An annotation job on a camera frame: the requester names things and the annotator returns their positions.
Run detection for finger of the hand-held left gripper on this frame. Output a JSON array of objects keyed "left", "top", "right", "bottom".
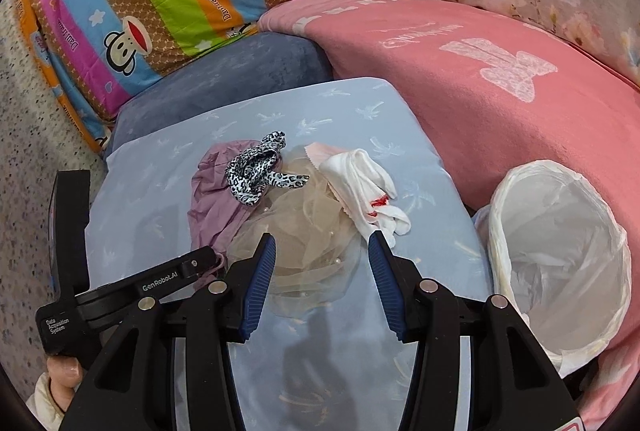
[{"left": 75, "top": 245, "right": 217, "bottom": 327}]

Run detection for white gloves with red mark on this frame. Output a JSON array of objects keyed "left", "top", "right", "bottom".
[{"left": 318, "top": 148, "right": 412, "bottom": 248}]

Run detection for purple cloth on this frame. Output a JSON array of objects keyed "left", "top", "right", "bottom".
[{"left": 189, "top": 138, "right": 266, "bottom": 292}]

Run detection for light blue patterned table cover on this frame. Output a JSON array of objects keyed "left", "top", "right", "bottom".
[{"left": 82, "top": 78, "right": 496, "bottom": 431}]

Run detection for pink patterned cloth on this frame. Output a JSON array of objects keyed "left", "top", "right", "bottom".
[{"left": 575, "top": 336, "right": 637, "bottom": 431}]

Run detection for person's left forearm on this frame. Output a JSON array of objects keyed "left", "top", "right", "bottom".
[{"left": 24, "top": 372, "right": 68, "bottom": 429}]

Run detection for white bin with plastic liner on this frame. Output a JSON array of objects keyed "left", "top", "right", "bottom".
[{"left": 472, "top": 160, "right": 632, "bottom": 379}]

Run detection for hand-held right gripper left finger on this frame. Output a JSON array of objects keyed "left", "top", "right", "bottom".
[{"left": 62, "top": 233, "right": 277, "bottom": 431}]

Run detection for person's left hand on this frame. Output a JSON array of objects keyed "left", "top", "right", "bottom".
[{"left": 46, "top": 352, "right": 87, "bottom": 393}]

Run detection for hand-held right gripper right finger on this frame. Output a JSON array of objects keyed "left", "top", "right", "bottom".
[{"left": 367, "top": 229, "right": 576, "bottom": 431}]

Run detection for beige tulle cloth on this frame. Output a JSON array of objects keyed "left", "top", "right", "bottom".
[{"left": 227, "top": 146, "right": 363, "bottom": 317}]

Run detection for pink fabric swatch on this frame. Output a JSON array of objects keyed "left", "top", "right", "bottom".
[{"left": 305, "top": 142, "right": 351, "bottom": 222}]

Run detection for pink blanket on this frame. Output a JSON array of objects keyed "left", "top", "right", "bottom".
[{"left": 257, "top": 0, "right": 640, "bottom": 431}]

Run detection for blue-grey cushion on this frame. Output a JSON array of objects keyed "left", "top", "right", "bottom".
[{"left": 114, "top": 31, "right": 335, "bottom": 157}]

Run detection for leopard print scarf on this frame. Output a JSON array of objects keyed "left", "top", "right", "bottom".
[{"left": 225, "top": 130, "right": 311, "bottom": 208}]

